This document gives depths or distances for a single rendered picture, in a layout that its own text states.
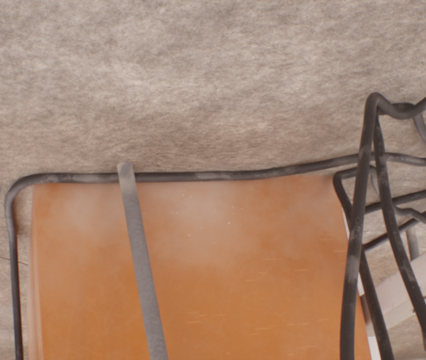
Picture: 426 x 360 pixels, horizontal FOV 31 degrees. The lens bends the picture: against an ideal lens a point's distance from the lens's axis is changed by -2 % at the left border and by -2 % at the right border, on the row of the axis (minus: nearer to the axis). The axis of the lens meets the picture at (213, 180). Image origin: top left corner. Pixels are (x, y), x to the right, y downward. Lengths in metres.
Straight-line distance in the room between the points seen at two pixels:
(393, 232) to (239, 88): 0.26
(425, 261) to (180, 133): 0.37
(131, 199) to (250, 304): 0.23
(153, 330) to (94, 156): 0.27
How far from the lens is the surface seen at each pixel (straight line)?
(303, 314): 1.13
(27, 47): 0.84
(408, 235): 1.54
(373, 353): 1.31
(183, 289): 1.09
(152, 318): 0.95
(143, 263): 0.99
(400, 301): 1.11
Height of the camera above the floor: 0.48
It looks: 24 degrees down
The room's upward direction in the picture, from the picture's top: 172 degrees clockwise
